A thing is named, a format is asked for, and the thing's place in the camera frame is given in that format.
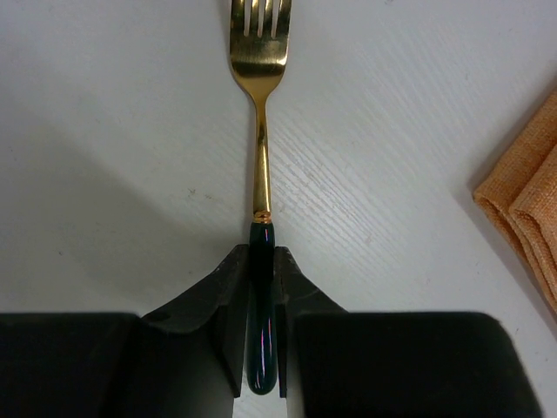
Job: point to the gold fork black handle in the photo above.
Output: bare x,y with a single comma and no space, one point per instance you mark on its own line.
259,41

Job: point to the orange cloth napkin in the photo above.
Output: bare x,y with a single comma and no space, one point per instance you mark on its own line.
519,196

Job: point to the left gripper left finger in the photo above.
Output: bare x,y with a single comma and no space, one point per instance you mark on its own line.
218,305

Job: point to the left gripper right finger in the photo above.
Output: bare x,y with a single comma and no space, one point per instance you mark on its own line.
295,295

